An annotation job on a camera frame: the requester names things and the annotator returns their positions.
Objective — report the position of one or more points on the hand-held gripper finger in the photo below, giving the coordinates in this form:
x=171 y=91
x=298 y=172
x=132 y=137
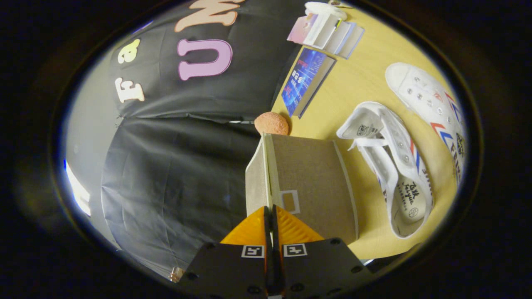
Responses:
x=269 y=232
x=276 y=232

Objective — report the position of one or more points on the brown cardboard storage box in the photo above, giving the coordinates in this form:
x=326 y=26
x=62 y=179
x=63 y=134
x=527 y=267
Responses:
x=314 y=178

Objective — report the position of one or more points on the white high-top shoe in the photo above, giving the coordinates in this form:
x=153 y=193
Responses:
x=432 y=104
x=395 y=170

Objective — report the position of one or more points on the stack of open books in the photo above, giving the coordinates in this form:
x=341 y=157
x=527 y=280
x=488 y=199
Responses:
x=328 y=33

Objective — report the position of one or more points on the orange sponge ball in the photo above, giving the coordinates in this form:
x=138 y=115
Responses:
x=271 y=123

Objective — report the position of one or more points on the black backdrop cloth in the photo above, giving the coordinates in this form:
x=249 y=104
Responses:
x=183 y=137

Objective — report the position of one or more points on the blue cover book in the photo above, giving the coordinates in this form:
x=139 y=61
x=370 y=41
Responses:
x=305 y=81

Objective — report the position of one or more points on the white round object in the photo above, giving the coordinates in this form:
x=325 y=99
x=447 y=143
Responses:
x=324 y=9

